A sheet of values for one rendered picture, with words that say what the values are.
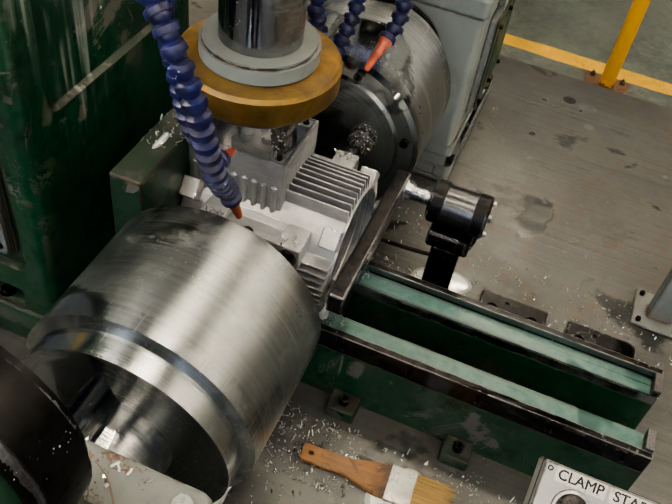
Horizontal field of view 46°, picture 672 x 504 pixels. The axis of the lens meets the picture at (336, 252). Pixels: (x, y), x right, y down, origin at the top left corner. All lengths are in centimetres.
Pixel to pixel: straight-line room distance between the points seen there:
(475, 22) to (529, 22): 249
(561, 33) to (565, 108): 201
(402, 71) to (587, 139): 67
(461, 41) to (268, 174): 49
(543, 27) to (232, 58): 299
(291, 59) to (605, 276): 74
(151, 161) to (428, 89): 42
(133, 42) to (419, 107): 37
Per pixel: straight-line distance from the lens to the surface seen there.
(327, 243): 90
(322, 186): 94
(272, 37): 83
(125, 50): 101
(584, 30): 382
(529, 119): 167
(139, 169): 88
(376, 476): 105
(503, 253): 136
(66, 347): 73
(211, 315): 73
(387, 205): 104
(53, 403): 47
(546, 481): 79
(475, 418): 105
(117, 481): 64
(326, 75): 86
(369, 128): 108
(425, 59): 114
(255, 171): 91
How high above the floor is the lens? 172
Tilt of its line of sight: 46 degrees down
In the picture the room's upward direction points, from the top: 10 degrees clockwise
